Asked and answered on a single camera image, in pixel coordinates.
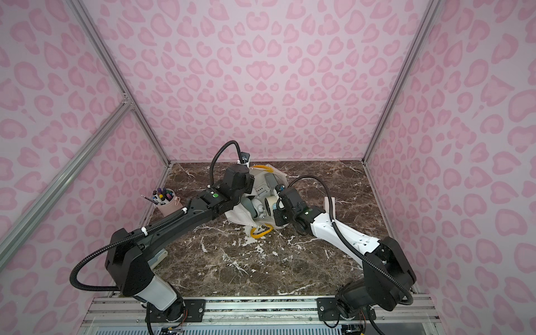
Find white canvas tote bag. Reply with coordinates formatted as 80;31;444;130
225;164;288;240

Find white square alarm clock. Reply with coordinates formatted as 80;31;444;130
324;196;336;219

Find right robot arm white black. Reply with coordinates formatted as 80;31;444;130
272;186;416;319

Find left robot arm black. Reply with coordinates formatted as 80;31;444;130
105;164;254;321

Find pink pen holder cup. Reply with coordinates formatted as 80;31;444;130
141;188;183;216

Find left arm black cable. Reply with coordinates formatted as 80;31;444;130
69;140;251;293

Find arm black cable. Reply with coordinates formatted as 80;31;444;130
69;140;251;293
276;174;415;307

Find aluminium diagonal frame bar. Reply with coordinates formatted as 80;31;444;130
1;99;132;269

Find aluminium corner frame post left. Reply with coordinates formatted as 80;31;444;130
66;0;171;167

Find aluminium corner frame post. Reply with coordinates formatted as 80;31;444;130
362;0;445;166
66;0;171;167

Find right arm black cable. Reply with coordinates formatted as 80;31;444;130
276;174;415;307

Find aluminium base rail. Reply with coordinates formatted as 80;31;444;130
77;295;445;335

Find aluminium corner frame post right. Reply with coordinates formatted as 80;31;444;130
362;0;445;166

